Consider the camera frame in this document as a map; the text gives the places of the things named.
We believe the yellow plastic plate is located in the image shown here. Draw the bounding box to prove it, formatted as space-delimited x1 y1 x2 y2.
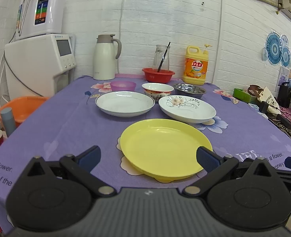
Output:
120 119 213 182

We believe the white floral plate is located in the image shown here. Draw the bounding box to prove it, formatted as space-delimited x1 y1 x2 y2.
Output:
158 95 216 124

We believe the plain white plate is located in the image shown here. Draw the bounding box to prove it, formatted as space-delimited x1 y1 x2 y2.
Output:
95 91 155 118

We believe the stainless steel bowl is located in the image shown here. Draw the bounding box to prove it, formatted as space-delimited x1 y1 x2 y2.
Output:
173 83 206 99

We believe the purple plastic bowl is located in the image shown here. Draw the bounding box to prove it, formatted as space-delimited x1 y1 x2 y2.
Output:
110 81 136 91

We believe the white ceramic patterned bowl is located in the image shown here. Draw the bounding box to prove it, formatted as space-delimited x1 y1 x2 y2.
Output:
142 82 174 103

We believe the purple floral tablecloth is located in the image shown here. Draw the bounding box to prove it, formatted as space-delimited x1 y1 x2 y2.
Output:
0 76 291 233

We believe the paper gift bag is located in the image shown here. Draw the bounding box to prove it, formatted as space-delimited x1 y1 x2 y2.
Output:
247 85 281 115

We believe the green box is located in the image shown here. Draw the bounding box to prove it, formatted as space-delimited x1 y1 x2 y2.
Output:
233 88 258 104

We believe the orange plastic basin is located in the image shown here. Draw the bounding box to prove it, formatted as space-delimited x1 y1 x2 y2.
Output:
0 96 50 127

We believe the blue paper fan decoration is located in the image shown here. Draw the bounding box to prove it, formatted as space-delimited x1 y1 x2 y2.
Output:
262 32 291 67

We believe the white water dispenser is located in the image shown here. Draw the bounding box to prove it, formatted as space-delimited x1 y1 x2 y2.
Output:
5 34 76 100

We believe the yellow detergent bottle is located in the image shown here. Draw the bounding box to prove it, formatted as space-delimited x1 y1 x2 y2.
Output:
182 44 211 85

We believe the white thermos jug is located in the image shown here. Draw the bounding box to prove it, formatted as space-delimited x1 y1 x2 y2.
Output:
93 34 122 80

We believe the red plastic basket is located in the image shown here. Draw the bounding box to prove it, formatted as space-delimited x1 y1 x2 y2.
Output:
142 67 175 84

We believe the black straw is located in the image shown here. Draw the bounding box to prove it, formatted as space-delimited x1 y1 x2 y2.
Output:
157 42 171 72

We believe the glass jar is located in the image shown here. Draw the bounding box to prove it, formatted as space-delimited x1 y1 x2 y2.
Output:
152 45 170 70

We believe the white water purifier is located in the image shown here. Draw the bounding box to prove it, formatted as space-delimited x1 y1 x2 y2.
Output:
15 0 65 40

